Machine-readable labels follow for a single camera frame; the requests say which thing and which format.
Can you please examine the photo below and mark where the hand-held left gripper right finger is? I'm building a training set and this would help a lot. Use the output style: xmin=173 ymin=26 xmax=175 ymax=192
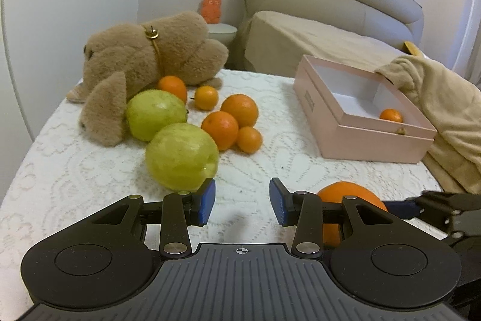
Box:
xmin=268 ymin=177 xmax=391 ymax=258

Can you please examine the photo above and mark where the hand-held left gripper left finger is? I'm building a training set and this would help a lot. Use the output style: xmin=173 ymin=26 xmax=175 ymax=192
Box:
xmin=92 ymin=179 xmax=216 ymax=257

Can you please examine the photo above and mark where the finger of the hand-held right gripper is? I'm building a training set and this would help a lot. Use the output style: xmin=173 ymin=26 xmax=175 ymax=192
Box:
xmin=382 ymin=190 xmax=449 ymax=222

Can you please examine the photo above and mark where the green guava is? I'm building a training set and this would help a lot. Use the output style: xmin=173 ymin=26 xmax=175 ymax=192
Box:
xmin=145 ymin=123 xmax=219 ymax=193
xmin=125 ymin=90 xmax=189 ymax=142

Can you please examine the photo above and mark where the large orange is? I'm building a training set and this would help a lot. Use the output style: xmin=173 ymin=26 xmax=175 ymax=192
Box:
xmin=317 ymin=181 xmax=388 ymax=248

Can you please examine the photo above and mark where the small orange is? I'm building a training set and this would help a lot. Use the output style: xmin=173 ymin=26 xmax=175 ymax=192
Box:
xmin=193 ymin=85 xmax=219 ymax=111
xmin=379 ymin=108 xmax=403 ymax=124
xmin=236 ymin=126 xmax=263 ymax=154

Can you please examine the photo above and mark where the pink cardboard box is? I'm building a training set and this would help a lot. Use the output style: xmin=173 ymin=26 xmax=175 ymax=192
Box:
xmin=293 ymin=55 xmax=438 ymax=164

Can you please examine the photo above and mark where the beige fleece blanket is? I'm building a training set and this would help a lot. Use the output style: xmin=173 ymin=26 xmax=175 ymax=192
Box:
xmin=375 ymin=54 xmax=481 ymax=194

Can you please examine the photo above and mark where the bed with beige sheet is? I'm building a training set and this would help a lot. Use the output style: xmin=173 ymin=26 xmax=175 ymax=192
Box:
xmin=237 ymin=10 xmax=414 ymax=79

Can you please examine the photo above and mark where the white round side table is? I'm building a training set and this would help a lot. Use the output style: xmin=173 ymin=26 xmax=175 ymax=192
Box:
xmin=208 ymin=23 xmax=238 ymax=47

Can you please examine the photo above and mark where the brown plush toy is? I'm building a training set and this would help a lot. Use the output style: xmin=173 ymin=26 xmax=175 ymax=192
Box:
xmin=67 ymin=11 xmax=230 ymax=147

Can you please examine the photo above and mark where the orange owl figure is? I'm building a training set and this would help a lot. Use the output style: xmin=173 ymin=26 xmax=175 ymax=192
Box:
xmin=200 ymin=0 xmax=222 ymax=24

